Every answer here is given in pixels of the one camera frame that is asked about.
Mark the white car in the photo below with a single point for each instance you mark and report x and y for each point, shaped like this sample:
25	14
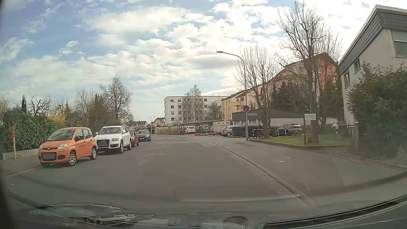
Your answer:
190	129

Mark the car's own bonnet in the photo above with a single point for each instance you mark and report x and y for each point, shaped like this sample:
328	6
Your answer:
203	219

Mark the dark grey car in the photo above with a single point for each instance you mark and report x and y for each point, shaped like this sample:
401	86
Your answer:
143	135

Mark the blue car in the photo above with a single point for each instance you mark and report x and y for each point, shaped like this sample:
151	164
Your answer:
291	128

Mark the red car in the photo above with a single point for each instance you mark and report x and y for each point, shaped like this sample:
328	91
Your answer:
134	136

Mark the row of dark bins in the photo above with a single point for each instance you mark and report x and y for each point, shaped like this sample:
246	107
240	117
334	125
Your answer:
254	131

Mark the row of trees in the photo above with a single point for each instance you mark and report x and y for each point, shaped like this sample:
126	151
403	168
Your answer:
98	108

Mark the orange small car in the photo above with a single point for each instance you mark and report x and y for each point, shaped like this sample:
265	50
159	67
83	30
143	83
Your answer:
68	145

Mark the white SUV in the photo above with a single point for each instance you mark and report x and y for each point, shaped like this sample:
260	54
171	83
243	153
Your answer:
113	138

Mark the grey and white building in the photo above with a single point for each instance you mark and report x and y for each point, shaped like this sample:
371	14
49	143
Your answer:
378	57

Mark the yellow building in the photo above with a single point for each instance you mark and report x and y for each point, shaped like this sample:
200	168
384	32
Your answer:
233	106

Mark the lamp post with round sign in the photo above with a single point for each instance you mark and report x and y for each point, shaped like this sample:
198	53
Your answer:
245	108

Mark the silver car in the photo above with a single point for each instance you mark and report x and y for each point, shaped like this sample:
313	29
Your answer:
229	130

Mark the red and white building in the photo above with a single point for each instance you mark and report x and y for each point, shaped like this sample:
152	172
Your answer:
299	74

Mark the narrow pavement strip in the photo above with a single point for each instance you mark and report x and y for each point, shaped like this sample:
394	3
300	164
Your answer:
17	165

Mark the grey asphalt road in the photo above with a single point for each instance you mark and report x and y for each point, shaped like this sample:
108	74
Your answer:
178	168

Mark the grey paved pavement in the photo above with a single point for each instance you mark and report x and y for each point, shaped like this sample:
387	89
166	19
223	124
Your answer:
302	165

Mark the green bush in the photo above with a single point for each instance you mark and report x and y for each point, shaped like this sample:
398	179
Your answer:
381	108

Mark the large bare tree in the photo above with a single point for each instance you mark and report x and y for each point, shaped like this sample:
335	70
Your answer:
310	63

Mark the grass verge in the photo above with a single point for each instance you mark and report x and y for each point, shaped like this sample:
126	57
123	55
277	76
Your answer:
299	140

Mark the carport shelter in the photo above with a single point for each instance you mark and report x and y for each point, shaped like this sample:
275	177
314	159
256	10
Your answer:
198	123

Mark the white apartment building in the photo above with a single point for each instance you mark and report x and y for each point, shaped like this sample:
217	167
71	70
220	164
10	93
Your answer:
184	109

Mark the dark evergreen trees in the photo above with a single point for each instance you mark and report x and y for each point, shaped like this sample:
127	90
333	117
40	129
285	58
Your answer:
289	97

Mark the white van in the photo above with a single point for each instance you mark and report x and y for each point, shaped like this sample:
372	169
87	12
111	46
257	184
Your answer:
220	126

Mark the low concrete wall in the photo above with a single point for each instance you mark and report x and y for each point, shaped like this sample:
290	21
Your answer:
20	154

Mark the green hedge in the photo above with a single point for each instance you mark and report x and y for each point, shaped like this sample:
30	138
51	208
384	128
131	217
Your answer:
28	130

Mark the low grey garage building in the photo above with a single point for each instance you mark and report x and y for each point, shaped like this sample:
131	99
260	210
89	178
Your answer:
276	117

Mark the white sign on post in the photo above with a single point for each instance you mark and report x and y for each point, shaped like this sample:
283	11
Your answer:
309	117

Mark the orange post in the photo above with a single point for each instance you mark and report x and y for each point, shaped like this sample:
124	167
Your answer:
14	140

